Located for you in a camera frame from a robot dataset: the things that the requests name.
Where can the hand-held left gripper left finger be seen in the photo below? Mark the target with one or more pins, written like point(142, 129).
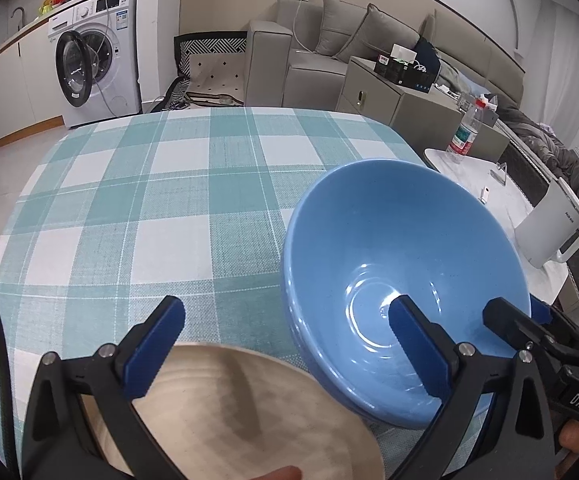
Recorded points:
point(154, 345)

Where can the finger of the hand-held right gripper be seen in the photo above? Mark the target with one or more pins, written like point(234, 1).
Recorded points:
point(542, 310)
point(507, 317)

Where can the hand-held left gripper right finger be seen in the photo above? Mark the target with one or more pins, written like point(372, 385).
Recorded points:
point(419, 350)

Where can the cream round plate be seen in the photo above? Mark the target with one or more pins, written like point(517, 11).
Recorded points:
point(269, 410)

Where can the person's left hand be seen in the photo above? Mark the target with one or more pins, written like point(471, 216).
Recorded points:
point(279, 474)

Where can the white electric kettle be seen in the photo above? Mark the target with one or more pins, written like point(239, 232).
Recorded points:
point(549, 225)

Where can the round white table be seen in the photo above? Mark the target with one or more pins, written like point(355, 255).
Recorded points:
point(499, 210)

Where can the teal checked tablecloth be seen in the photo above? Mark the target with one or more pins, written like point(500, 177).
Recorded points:
point(169, 210)

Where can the silver phone stand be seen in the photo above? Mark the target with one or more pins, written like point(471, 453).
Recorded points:
point(498, 175)

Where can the grey duvet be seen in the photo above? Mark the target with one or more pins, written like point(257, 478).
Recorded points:
point(544, 135)

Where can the clear plastic water bottle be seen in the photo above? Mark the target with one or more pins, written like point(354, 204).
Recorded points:
point(464, 135)

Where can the grey nightstand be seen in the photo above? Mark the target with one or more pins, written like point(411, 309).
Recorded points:
point(374, 95)

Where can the black box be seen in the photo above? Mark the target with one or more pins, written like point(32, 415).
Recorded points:
point(402, 75)

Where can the dark blue bag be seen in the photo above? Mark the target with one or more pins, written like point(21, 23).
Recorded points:
point(427, 57)

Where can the black white patterned rug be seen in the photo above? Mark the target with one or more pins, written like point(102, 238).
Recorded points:
point(209, 75)

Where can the white box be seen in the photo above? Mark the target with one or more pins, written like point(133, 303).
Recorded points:
point(403, 52)

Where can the white kitchen cabinet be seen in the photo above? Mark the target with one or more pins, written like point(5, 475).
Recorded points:
point(14, 95)

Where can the white washing machine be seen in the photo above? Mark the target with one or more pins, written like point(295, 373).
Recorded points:
point(119, 60)

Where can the grey sofa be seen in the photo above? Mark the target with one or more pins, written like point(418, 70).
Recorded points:
point(269, 70)

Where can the grey cushion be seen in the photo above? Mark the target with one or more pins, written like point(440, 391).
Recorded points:
point(339, 25)
point(379, 35)

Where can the chrome faucet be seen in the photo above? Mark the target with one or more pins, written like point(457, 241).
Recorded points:
point(18, 16)

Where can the yellow green bottle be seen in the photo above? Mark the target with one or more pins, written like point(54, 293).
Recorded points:
point(47, 4)

